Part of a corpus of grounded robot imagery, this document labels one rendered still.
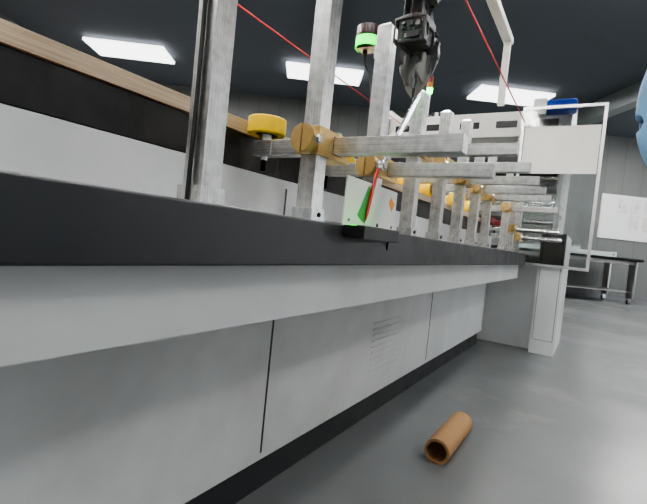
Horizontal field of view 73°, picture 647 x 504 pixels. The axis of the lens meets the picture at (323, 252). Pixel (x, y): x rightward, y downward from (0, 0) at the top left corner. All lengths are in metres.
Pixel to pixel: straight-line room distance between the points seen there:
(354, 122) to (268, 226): 8.58
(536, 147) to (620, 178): 7.60
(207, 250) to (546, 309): 3.09
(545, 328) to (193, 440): 2.86
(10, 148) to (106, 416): 0.44
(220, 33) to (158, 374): 0.59
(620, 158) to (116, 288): 10.87
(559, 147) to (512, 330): 1.36
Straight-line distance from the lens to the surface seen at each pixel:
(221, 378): 1.01
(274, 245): 0.68
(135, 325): 0.58
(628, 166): 11.21
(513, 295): 3.63
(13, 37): 0.73
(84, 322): 0.54
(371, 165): 1.00
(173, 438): 0.97
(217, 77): 0.63
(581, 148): 3.53
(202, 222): 0.57
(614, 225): 10.93
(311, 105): 0.84
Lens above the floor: 0.67
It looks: 2 degrees down
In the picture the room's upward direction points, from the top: 6 degrees clockwise
